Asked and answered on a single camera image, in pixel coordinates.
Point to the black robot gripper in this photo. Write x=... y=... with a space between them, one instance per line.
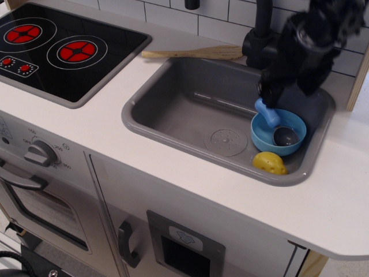
x=295 y=64

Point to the blue handled grey spoon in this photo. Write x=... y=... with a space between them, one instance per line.
x=283 y=136

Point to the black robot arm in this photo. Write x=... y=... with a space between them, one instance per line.
x=308 y=45

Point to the light blue plastic bowl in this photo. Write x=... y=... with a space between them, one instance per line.
x=262 y=134

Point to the grey toy sink basin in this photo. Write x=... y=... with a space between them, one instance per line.
x=205 y=108

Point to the black toy faucet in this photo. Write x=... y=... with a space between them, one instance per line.
x=260 y=44

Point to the yellow toy cheese wedge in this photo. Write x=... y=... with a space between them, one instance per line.
x=270 y=162

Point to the wooden spatula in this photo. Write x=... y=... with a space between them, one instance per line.
x=225 y=53

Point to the grey dispenser panel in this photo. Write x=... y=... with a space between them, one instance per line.
x=184 y=251

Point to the black toy stovetop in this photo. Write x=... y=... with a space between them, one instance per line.
x=63 y=57

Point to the grey oven knob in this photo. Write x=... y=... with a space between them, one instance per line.
x=41 y=154

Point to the toy oven door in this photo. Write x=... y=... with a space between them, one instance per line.
x=44 y=215

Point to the black cylinder on wall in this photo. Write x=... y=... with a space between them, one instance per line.
x=192 y=4

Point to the grey cabinet door handle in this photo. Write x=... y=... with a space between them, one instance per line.
x=129 y=257

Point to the grey oven door handle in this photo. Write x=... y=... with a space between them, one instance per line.
x=32 y=183

